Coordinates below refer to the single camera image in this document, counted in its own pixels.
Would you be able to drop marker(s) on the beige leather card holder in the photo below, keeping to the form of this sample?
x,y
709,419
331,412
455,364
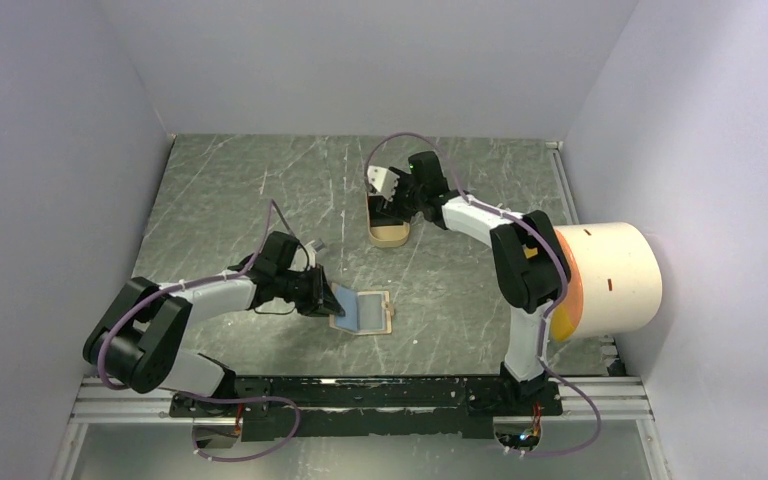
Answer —
x,y
365,312

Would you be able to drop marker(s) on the aluminium frame rail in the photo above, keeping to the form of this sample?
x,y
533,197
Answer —
x,y
617,398

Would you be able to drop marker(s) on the beige oval plastic tray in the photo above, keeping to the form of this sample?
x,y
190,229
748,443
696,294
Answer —
x,y
384,231

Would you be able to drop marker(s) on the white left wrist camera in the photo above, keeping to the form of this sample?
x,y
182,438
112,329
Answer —
x,y
312,250

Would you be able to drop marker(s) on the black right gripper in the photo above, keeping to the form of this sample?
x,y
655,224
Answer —
x,y
393,208

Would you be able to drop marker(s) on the cream cylinder with orange face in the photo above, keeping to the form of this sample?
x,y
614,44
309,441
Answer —
x,y
615,285

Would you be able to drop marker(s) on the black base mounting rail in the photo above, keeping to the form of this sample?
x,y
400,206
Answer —
x,y
268,408

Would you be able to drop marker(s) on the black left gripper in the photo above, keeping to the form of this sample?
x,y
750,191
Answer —
x,y
321,299

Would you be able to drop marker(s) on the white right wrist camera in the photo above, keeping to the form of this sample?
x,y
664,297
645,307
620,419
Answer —
x,y
383,181

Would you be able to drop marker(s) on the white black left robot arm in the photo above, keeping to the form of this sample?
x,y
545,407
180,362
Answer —
x,y
136,344

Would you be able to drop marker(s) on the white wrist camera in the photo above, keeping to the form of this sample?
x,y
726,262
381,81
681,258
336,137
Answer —
x,y
383,181
312,250

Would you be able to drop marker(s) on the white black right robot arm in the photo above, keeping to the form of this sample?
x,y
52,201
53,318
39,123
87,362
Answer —
x,y
532,272

